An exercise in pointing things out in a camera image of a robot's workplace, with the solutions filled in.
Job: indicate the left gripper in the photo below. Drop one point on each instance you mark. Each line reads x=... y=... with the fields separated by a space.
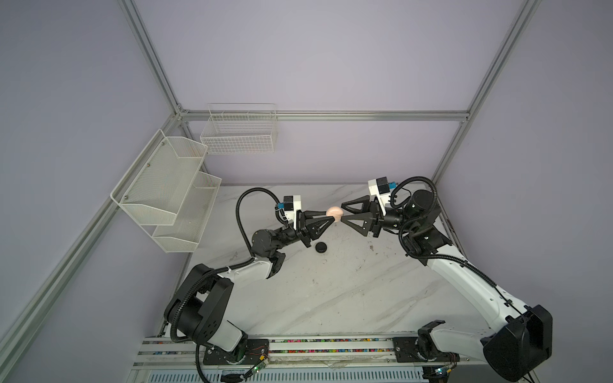
x=313 y=224

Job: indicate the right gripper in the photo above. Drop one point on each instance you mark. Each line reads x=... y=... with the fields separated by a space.
x=368 y=217

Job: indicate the black earbud charging case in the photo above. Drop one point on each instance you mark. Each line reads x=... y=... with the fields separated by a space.
x=321 y=247

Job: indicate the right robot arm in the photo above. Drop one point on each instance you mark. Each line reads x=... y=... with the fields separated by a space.
x=518 y=338

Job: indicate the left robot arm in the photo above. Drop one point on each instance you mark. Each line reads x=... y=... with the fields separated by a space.
x=196 y=313

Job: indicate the lower white mesh shelf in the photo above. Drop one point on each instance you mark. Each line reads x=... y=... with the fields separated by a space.
x=186 y=233

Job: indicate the white mesh shelf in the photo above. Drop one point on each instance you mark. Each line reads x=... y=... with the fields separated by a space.
x=186 y=233
x=154 y=189

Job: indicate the upper white mesh shelf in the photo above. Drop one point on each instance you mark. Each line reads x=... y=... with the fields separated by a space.
x=154 y=189

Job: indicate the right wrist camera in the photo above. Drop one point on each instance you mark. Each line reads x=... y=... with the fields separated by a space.
x=381 y=190

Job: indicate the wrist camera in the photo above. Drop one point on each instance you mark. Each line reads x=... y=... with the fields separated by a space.
x=381 y=190
x=289 y=209

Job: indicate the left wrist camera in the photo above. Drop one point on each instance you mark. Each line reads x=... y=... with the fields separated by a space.
x=289 y=209

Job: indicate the white wire basket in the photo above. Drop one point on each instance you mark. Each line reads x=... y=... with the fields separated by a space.
x=240 y=128

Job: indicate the aluminium frame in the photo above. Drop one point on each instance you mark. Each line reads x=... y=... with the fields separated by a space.
x=22 y=334

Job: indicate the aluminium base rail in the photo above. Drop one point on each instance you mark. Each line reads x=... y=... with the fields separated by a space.
x=307 y=358

